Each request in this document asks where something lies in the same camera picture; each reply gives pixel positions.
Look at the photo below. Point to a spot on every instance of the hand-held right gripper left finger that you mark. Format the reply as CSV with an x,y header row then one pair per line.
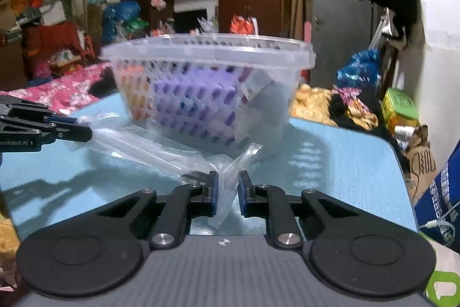
x,y
214,193

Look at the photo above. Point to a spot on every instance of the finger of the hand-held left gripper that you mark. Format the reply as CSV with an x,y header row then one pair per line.
x,y
75,134
61,119

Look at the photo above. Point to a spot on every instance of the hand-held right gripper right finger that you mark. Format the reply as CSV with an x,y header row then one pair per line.
x,y
243,193

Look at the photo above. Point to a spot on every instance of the clear plastic bag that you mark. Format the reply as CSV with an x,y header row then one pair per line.
x,y
151,152

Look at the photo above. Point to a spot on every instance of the purple tissue pack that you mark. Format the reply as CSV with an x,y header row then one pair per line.
x,y
197,98

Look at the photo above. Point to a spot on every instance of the clear plastic basket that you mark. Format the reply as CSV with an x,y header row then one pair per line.
x,y
201,51

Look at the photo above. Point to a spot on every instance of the pink floral blanket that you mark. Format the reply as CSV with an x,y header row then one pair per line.
x,y
61,91

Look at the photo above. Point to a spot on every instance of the black clothes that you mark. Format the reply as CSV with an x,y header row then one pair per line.
x,y
104,84

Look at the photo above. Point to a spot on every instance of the red cloth covered chair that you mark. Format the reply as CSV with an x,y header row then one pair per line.
x,y
50,37

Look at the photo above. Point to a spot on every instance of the yellow patterned blanket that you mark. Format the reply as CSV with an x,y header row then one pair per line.
x,y
312,105

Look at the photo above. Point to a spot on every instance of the blue plastic bag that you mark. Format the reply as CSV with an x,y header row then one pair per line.
x,y
359,68
120,17

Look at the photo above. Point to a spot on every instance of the dark patterned cloth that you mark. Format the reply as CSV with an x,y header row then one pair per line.
x,y
346,105

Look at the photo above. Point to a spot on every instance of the black monitor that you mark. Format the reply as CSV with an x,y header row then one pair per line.
x,y
190,21

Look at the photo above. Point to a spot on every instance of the orange red bag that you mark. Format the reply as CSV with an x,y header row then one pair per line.
x,y
242,24

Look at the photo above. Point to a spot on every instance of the pink board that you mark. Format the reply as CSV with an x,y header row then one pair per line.
x,y
308,32

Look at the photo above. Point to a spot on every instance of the green yellow box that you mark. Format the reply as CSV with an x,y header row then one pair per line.
x,y
399,105

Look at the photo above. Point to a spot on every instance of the brown paper bag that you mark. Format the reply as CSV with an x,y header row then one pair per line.
x,y
422,163

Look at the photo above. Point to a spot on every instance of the grey door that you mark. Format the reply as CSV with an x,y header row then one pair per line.
x,y
334,23

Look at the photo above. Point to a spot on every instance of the blue shopping bag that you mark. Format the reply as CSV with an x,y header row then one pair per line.
x,y
442,199

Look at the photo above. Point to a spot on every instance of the white green shopping bag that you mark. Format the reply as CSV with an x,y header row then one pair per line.
x,y
445,278

